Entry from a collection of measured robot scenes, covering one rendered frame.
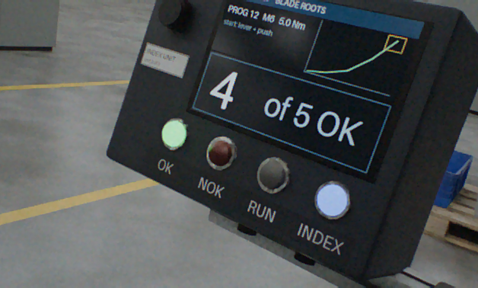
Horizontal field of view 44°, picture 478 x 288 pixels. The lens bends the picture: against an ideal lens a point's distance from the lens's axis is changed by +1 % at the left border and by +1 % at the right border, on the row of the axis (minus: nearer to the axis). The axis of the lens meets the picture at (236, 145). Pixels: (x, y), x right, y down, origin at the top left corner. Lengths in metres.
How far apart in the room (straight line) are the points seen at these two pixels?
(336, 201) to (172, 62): 0.19
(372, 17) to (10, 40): 6.24
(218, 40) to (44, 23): 6.30
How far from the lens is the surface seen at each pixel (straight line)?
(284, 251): 0.51
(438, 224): 3.54
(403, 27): 0.41
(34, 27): 6.70
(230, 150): 0.45
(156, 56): 0.51
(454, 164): 4.15
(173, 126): 0.48
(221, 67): 0.47
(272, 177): 0.42
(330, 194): 0.40
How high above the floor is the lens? 1.25
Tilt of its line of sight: 17 degrees down
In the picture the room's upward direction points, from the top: 11 degrees clockwise
